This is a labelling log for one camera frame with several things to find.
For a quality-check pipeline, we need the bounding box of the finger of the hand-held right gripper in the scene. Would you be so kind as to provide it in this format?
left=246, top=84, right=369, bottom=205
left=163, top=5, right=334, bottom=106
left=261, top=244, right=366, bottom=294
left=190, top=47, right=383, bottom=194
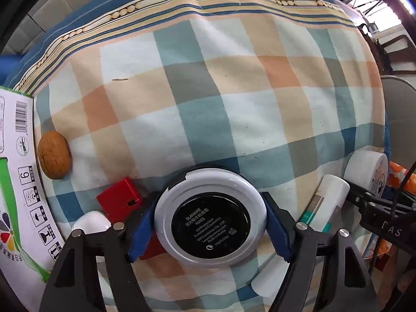
left=341, top=176, right=387, bottom=206

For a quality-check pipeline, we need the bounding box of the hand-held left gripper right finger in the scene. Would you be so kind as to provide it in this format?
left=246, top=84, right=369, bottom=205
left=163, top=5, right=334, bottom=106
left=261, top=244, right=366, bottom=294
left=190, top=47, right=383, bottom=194
left=262, top=192, right=381, bottom=312

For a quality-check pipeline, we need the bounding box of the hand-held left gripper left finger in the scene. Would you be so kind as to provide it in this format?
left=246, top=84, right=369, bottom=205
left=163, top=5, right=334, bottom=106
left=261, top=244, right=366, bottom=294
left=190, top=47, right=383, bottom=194
left=39, top=192, right=160, bottom=312

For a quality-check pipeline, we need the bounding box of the white round jar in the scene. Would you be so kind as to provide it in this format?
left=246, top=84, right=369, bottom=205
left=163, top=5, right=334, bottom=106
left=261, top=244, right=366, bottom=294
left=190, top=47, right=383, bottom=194
left=344, top=150, right=389, bottom=199

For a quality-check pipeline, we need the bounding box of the round white cosmetic compact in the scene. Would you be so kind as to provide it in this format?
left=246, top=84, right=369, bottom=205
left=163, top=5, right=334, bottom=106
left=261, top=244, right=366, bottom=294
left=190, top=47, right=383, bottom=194
left=154, top=168, right=268, bottom=269

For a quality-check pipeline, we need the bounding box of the white tube with teal stripes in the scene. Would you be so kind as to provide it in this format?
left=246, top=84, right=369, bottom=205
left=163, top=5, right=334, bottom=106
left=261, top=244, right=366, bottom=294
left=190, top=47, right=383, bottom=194
left=252, top=174, right=350, bottom=295

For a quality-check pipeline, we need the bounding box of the small red box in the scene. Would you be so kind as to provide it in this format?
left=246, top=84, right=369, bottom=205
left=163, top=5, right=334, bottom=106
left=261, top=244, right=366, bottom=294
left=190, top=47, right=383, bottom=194
left=96, top=177, right=168, bottom=261

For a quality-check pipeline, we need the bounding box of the orange patterned cloth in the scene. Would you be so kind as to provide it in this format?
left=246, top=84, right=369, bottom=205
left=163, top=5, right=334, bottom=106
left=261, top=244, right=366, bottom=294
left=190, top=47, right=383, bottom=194
left=387, top=161, right=416, bottom=196

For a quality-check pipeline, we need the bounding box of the white rounded cap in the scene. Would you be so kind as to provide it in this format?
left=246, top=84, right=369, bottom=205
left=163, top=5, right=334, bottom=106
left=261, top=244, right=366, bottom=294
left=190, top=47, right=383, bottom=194
left=73, top=211, right=113, bottom=235

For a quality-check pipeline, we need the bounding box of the grey chair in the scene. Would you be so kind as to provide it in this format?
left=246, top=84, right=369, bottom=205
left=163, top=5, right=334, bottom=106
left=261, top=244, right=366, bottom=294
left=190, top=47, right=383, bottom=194
left=380, top=75, right=416, bottom=170

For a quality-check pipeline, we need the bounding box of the brown walnut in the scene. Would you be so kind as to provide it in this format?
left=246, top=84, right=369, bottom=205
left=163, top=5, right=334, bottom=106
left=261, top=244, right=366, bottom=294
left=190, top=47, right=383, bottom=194
left=37, top=131, right=72, bottom=180

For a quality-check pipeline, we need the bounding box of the white green printed cardboard box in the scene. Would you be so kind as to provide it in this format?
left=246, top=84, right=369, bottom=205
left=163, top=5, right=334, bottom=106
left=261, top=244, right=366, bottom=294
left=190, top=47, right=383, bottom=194
left=0, top=86, right=67, bottom=304

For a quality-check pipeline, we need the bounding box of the dark wooden furniture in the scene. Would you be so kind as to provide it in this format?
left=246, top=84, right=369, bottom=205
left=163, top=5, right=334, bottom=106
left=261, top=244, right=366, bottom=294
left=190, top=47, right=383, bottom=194
left=374, top=34, right=416, bottom=75

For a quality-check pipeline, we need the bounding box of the plaid checked blanket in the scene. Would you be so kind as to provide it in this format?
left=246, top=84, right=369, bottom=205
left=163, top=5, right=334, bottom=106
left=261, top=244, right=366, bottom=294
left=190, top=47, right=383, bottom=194
left=10, top=0, right=391, bottom=312

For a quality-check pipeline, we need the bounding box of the black cable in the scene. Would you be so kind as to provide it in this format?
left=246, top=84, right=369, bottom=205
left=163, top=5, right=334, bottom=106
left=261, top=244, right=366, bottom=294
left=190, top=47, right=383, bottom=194
left=389, top=164, right=416, bottom=222

